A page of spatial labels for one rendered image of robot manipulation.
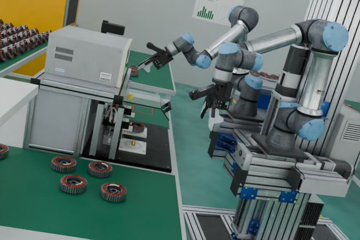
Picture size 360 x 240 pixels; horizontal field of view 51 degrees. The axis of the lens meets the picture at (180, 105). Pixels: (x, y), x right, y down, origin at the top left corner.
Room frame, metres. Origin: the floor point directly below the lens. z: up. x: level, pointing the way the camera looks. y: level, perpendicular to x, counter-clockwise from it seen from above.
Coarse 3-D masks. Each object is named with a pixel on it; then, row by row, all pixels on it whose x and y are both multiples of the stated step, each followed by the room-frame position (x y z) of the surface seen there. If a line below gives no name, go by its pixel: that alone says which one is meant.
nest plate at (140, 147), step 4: (124, 140) 2.02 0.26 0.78; (128, 140) 2.03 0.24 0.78; (132, 140) 2.04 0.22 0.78; (136, 140) 2.06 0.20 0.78; (120, 144) 1.95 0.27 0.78; (124, 144) 1.96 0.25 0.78; (128, 144) 1.98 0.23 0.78; (136, 144) 2.00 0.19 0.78; (140, 144) 2.02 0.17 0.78; (144, 144) 2.03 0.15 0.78; (120, 148) 1.90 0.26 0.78; (124, 148) 1.91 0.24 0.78; (128, 148) 1.92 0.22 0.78; (132, 148) 1.93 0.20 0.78; (136, 148) 1.94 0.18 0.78; (140, 148) 1.96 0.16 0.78; (144, 148) 1.97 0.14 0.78; (136, 152) 1.91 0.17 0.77; (140, 152) 1.92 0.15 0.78; (144, 152) 1.92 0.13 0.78
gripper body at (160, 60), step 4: (156, 52) 2.21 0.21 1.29; (164, 52) 2.18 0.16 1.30; (168, 52) 2.17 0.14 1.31; (152, 56) 2.17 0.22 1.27; (156, 56) 2.15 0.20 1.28; (160, 56) 2.18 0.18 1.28; (164, 56) 2.18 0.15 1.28; (168, 56) 2.19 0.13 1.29; (156, 60) 2.17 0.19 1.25; (160, 60) 2.16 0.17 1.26; (164, 60) 2.18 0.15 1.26; (168, 60) 2.18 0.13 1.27; (156, 64) 2.17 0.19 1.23; (160, 64) 2.18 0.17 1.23; (164, 64) 2.17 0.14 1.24; (156, 68) 2.16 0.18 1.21; (160, 68) 2.16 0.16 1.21
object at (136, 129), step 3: (132, 123) 2.24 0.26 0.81; (135, 123) 2.25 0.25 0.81; (138, 123) 2.26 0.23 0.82; (141, 123) 2.26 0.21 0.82; (135, 126) 2.18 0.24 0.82; (138, 126) 2.20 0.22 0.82; (141, 126) 2.21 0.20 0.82; (144, 126) 2.23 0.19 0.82; (132, 129) 2.18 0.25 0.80; (135, 129) 2.17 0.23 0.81; (138, 129) 2.18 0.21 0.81; (141, 129) 2.19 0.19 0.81; (138, 132) 2.18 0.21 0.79
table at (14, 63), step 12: (0, 24) 4.58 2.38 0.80; (12, 24) 4.61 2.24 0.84; (0, 36) 3.84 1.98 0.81; (12, 36) 3.81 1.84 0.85; (24, 36) 4.18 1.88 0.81; (36, 36) 4.19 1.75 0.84; (48, 36) 4.58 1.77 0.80; (0, 48) 3.47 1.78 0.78; (12, 48) 3.40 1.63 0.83; (24, 48) 3.65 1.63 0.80; (36, 48) 3.99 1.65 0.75; (0, 60) 3.10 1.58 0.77; (12, 60) 3.28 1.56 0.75; (24, 60) 3.39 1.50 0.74; (0, 72) 2.84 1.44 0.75; (12, 72) 4.71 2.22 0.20
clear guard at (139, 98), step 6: (126, 90) 2.06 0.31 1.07; (126, 96) 1.94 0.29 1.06; (138, 96) 1.99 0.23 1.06; (144, 96) 2.02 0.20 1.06; (150, 96) 2.05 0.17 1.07; (156, 96) 2.08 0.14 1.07; (132, 102) 1.86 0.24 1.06; (138, 102) 1.88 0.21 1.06; (144, 102) 1.91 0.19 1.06; (150, 102) 1.93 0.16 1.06; (156, 102) 1.96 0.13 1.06; (162, 102) 2.03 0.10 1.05; (156, 108) 1.87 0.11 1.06; (162, 108) 1.91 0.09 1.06; (168, 114) 1.97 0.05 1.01; (168, 120) 1.88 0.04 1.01
